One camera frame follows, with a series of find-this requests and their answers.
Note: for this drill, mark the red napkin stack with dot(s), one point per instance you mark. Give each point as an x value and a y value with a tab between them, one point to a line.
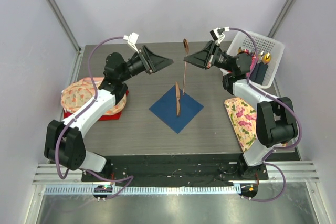
118	115

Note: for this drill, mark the floral tray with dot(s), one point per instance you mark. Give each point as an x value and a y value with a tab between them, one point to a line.
241	121

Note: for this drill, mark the blue paper napkin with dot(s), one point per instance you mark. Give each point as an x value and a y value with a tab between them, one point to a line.
165	109

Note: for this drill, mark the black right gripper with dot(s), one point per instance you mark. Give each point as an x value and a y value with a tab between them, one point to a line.
201	59

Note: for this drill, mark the dark blue rolled napkin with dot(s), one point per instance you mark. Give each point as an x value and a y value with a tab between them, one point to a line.
262	69

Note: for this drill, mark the rose gold spoon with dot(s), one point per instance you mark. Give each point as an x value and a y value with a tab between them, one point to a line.
186	48

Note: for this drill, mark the floral mesh laundry bag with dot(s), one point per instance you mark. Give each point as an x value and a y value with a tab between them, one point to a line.
77	94

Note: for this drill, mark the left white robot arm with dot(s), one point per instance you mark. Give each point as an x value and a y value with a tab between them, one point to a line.
64	139

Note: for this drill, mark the gold spoon in basket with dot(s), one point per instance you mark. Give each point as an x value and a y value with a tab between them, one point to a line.
266	58

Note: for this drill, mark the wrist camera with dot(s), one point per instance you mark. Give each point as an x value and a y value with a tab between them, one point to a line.
218	34
131	41

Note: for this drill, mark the pink rolled napkin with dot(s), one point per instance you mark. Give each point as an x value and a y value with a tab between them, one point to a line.
254	60

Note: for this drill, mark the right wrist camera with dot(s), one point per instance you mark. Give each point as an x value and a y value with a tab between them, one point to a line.
218	34

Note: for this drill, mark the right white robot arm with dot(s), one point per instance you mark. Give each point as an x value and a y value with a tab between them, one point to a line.
236	83

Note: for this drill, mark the white plastic basket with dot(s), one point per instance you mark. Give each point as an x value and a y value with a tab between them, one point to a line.
265	44

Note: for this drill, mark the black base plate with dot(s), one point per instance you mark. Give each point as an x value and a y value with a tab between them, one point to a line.
190	170

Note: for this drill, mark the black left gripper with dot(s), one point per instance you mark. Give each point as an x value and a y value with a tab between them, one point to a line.
151	62

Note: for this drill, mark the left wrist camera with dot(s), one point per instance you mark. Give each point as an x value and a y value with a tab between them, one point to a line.
131	41

